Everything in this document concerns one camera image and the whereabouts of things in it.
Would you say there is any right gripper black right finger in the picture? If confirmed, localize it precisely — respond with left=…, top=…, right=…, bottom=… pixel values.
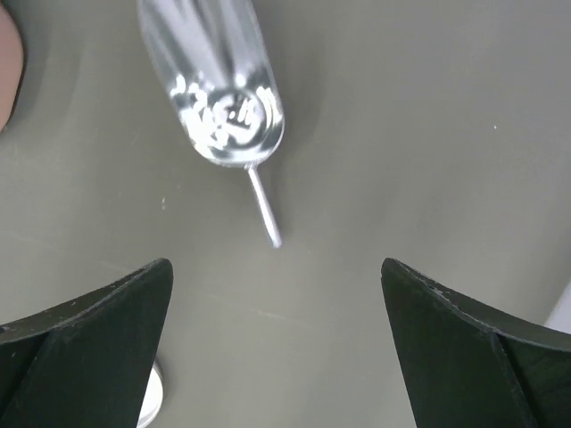
left=380, top=259, right=570, bottom=427

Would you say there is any white round jar lid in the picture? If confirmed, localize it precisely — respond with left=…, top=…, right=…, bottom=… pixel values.
left=137, top=360, right=164, bottom=428

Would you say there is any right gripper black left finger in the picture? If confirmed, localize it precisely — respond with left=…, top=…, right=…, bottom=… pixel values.
left=1, top=259, right=173, bottom=427

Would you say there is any pink oval candy box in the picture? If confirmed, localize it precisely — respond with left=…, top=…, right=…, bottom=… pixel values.
left=0, top=5, right=24, bottom=129

